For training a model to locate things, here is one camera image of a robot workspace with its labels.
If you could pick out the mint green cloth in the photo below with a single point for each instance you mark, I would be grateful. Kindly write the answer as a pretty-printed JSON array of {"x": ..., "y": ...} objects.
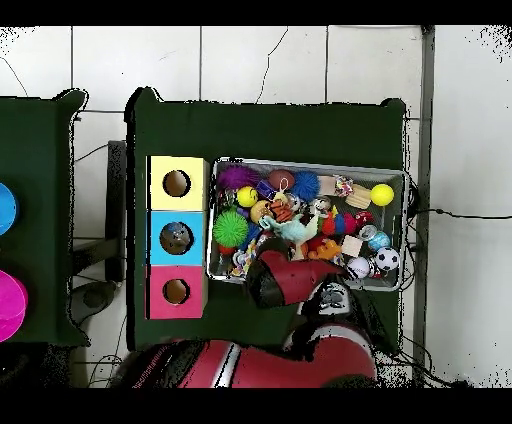
[{"x": 290, "y": 231}]

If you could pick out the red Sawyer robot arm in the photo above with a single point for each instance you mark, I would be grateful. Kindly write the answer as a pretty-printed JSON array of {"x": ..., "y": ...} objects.
[{"x": 296, "y": 280}]

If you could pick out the wooden box with three holes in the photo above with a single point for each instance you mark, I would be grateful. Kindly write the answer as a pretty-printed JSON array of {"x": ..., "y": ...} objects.
[{"x": 192, "y": 200}]

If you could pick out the yellow ball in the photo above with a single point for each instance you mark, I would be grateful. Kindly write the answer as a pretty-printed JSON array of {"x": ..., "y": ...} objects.
[
  {"x": 247, "y": 196},
  {"x": 382, "y": 195}
]

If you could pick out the green rubber koosh ball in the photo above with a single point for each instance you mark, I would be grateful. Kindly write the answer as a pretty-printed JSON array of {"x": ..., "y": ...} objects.
[{"x": 230, "y": 228}]

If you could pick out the purple spiky ball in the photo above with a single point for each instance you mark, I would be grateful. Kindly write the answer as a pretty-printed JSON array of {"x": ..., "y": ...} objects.
[{"x": 238, "y": 178}]

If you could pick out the brown toy football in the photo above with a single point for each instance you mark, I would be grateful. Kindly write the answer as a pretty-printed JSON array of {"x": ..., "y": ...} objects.
[{"x": 281, "y": 178}]

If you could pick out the blue rubber koosh ball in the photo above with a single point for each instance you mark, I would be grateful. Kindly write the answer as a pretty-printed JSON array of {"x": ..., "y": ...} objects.
[{"x": 306, "y": 186}]

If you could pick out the dark green table cloth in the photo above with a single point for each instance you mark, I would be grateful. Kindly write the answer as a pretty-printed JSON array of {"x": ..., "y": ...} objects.
[
  {"x": 260, "y": 132},
  {"x": 36, "y": 140}
]

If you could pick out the white baseball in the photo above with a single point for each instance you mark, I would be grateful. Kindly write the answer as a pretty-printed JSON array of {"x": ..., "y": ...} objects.
[{"x": 358, "y": 267}]

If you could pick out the globe print ball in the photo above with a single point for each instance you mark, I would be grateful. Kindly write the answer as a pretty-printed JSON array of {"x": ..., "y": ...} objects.
[{"x": 379, "y": 241}]

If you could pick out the small soccer ball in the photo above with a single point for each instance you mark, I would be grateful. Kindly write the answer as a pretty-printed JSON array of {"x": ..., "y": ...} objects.
[{"x": 387, "y": 259}]

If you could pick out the black stand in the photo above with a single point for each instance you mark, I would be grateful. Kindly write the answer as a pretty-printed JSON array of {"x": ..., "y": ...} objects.
[{"x": 116, "y": 192}]

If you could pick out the dark grey rounded base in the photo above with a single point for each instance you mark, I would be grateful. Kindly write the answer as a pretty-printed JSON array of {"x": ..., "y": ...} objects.
[{"x": 94, "y": 298}]

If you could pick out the grey metal bar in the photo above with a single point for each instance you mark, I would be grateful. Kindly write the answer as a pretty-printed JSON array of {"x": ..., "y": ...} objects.
[{"x": 426, "y": 120}]

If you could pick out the blue round disc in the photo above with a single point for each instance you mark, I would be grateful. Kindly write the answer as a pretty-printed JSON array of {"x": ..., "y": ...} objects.
[{"x": 6, "y": 208}]

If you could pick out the magenta round disc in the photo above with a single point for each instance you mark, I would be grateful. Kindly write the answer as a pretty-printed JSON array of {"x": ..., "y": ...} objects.
[{"x": 10, "y": 304}]

